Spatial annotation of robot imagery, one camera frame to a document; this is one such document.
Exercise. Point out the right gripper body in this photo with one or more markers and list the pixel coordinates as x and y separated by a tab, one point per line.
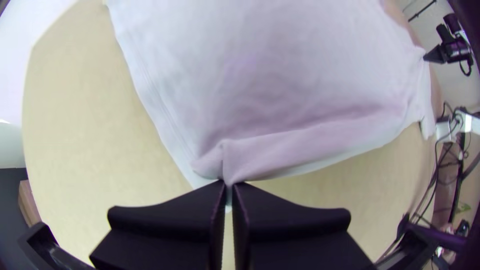
458	51

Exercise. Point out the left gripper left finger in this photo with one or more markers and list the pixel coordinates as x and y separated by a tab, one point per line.
168	232

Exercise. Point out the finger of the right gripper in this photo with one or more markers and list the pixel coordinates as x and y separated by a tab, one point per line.
437	55

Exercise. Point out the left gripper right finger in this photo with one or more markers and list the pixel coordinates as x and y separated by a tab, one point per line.
292	236

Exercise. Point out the light grey t-shirt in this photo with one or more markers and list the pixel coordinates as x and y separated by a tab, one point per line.
270	82

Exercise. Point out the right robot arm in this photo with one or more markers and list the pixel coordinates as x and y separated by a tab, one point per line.
468	15

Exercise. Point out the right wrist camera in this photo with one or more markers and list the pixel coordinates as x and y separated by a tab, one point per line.
450	29

